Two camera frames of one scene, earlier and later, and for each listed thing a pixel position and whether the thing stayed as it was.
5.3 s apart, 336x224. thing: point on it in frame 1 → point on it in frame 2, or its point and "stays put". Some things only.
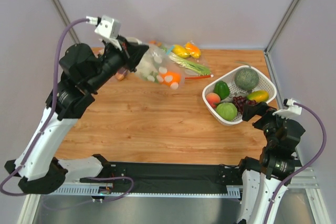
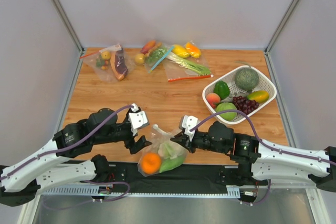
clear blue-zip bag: (159, 50) stays put
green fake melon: (247, 78) stays put
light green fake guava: (227, 111) stays put
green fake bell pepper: (222, 88) stays put
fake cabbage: (148, 67) → (171, 150)
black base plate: (168, 178) stays put
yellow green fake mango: (259, 96) stays put
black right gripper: (260, 115) → (187, 141)
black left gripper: (128, 54) → (130, 135)
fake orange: (176, 76) → (150, 162)
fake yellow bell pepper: (180, 51) stays put
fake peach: (212, 99) stays put
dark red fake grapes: (240, 101) stays put
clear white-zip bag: (158, 65) → (163, 155)
